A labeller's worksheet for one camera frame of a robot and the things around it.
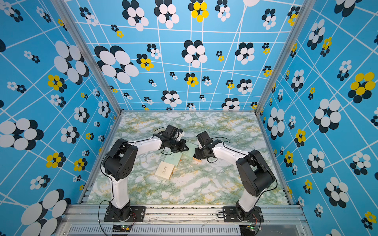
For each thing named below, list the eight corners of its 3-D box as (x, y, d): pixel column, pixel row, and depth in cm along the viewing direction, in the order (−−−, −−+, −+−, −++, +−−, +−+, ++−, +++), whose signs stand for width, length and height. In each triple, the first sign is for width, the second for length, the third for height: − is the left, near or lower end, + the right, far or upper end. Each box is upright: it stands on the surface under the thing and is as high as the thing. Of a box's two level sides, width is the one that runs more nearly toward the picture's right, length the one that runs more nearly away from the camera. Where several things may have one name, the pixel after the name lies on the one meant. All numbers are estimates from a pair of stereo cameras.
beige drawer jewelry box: (155, 175, 89) (154, 173, 86) (162, 163, 94) (161, 160, 91) (169, 181, 87) (168, 178, 84) (175, 167, 92) (175, 165, 89)
